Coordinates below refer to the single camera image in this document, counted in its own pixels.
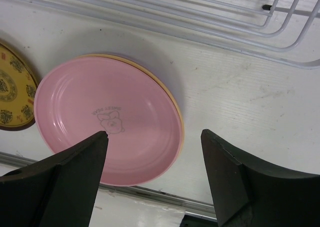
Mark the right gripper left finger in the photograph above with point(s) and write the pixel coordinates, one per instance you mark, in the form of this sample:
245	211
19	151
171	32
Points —
58	191

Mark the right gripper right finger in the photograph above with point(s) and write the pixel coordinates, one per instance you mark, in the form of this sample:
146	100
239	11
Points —
248	191

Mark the pink plastic plate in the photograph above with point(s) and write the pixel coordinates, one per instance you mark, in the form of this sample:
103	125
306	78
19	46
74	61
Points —
90	94

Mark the pale yellow plastic plate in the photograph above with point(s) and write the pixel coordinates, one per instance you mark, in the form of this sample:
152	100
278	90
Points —
156	79

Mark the small yellow patterned plate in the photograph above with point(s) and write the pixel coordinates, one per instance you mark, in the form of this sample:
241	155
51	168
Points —
18	85

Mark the white wire dish rack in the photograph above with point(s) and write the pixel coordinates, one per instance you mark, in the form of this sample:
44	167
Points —
281	31

